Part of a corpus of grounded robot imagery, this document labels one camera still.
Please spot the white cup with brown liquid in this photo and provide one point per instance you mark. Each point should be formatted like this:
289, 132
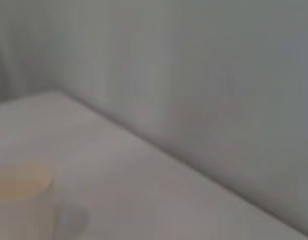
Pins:
21, 200

